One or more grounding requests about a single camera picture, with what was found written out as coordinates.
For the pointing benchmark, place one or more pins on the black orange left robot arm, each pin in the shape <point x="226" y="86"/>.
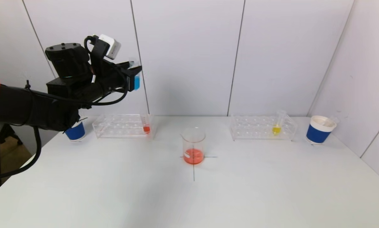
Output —
<point x="18" y="107"/>

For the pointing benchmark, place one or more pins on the test tube with yellow pigment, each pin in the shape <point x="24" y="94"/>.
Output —
<point x="275" y="129"/>

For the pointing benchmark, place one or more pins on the test tube with red pigment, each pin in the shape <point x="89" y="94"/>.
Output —
<point x="330" y="121"/>

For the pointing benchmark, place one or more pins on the clear acrylic test tube rack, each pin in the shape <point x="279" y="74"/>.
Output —
<point x="259" y="128"/>
<point x="123" y="128"/>

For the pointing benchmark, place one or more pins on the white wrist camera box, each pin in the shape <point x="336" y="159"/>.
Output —
<point x="112" y="47"/>

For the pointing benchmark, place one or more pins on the blue white paper cup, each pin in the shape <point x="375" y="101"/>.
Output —
<point x="316" y="134"/>
<point x="76" y="133"/>

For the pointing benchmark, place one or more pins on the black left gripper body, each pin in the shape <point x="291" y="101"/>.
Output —
<point x="128" y="77"/>

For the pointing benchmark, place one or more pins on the clear glass beaker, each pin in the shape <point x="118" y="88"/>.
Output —
<point x="194" y="156"/>

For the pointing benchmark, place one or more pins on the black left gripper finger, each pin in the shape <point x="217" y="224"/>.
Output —
<point x="131" y="74"/>
<point x="123" y="65"/>

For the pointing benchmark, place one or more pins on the test tube with blue pigment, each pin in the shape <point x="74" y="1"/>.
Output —
<point x="137" y="83"/>

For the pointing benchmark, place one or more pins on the test tube with orange pigment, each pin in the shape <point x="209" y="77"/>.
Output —
<point x="147" y="129"/>

